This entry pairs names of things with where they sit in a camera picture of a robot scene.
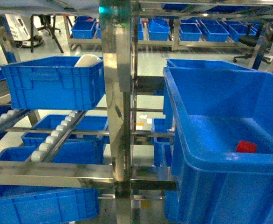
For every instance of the white object in bin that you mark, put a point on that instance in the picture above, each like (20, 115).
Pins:
(87, 60)

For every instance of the red magnetic block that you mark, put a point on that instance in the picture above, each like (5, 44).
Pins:
(246, 147)

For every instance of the steel front shelf beam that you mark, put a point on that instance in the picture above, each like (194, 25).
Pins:
(56, 175)

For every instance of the blue bin bottom left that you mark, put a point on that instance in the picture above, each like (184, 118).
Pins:
(46, 205)

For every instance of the white roller track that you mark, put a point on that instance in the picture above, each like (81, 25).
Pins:
(48, 149)

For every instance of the blue bin on left shelf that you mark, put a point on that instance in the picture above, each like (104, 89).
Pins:
(54, 83)

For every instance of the large blue bin right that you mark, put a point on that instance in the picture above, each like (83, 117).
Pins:
(213, 111)

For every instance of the steel shelf upright post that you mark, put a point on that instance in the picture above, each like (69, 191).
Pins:
(115, 17)

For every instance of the blue bin behind right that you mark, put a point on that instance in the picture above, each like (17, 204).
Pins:
(192, 65)

